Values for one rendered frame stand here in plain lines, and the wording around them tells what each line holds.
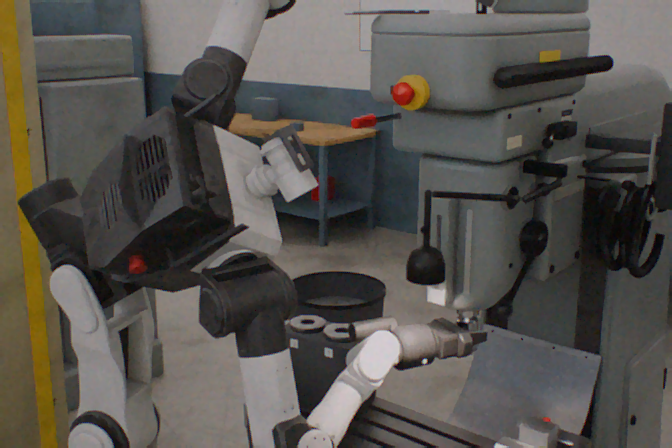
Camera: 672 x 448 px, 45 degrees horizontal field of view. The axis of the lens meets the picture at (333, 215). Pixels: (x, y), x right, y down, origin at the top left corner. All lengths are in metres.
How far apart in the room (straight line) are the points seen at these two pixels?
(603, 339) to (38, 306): 1.93
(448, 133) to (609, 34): 4.53
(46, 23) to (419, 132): 8.01
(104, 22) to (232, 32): 7.06
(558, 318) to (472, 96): 0.83
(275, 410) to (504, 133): 0.63
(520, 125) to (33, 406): 2.19
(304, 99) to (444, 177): 5.95
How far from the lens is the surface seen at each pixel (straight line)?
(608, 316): 2.01
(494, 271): 1.58
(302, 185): 1.44
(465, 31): 1.37
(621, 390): 2.12
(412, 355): 1.61
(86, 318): 1.67
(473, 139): 1.48
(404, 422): 1.99
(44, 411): 3.19
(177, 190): 1.34
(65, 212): 1.66
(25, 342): 3.06
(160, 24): 8.90
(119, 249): 1.44
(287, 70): 7.61
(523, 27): 1.47
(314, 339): 1.95
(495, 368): 2.12
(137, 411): 1.80
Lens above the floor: 1.91
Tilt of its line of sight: 15 degrees down
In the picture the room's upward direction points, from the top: straight up
